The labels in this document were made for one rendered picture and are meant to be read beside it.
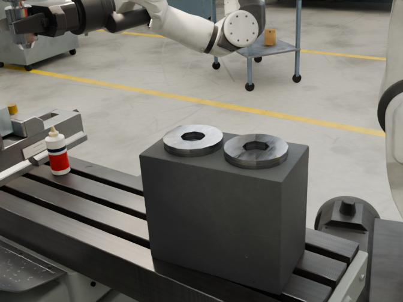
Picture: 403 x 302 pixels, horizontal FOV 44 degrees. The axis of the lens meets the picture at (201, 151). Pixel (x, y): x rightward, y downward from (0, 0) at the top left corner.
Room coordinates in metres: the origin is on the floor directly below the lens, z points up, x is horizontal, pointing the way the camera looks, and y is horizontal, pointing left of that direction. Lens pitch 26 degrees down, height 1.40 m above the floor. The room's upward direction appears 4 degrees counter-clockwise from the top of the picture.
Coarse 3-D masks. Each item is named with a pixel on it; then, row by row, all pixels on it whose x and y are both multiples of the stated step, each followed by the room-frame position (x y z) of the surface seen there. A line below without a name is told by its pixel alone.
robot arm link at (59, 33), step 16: (64, 0) 0.97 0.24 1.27; (80, 0) 0.97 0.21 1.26; (96, 0) 1.00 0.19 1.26; (48, 16) 0.91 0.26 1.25; (64, 16) 0.92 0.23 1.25; (80, 16) 0.97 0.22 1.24; (96, 16) 0.99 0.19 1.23; (48, 32) 0.92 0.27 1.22; (64, 32) 0.92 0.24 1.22; (80, 32) 0.99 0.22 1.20
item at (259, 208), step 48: (192, 144) 0.64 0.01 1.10; (240, 144) 0.63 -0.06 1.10; (288, 144) 0.65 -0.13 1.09; (144, 192) 0.65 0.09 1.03; (192, 192) 0.61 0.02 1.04; (240, 192) 0.57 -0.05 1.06; (288, 192) 0.57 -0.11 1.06; (192, 240) 0.61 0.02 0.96; (240, 240) 0.57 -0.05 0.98; (288, 240) 0.57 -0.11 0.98
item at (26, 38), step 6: (30, 12) 0.91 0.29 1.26; (12, 18) 0.89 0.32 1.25; (18, 18) 0.89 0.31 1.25; (12, 24) 0.90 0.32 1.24; (12, 30) 0.90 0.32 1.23; (12, 36) 0.90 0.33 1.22; (18, 36) 0.89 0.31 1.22; (24, 36) 0.90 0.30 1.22; (30, 36) 0.90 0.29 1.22; (36, 36) 0.91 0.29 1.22; (12, 42) 0.90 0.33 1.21; (18, 42) 0.89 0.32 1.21; (24, 42) 0.90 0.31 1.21; (30, 42) 0.90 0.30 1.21
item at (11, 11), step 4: (28, 4) 0.93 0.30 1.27; (8, 8) 0.90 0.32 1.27; (12, 8) 0.90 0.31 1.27; (16, 8) 0.90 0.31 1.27; (20, 8) 0.90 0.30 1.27; (24, 8) 0.90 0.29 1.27; (28, 8) 0.91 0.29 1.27; (8, 12) 0.90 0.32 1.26; (12, 12) 0.89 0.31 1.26; (16, 12) 0.89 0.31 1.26; (20, 12) 0.90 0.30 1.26; (24, 12) 0.90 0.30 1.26; (28, 12) 0.91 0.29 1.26
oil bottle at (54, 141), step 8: (48, 136) 0.98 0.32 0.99; (56, 136) 0.97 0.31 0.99; (48, 144) 0.96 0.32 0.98; (56, 144) 0.96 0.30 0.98; (64, 144) 0.97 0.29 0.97; (48, 152) 0.97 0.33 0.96; (56, 152) 0.96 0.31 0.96; (64, 152) 0.97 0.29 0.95; (56, 160) 0.96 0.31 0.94; (64, 160) 0.97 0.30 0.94; (56, 168) 0.96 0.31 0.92; (64, 168) 0.96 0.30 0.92
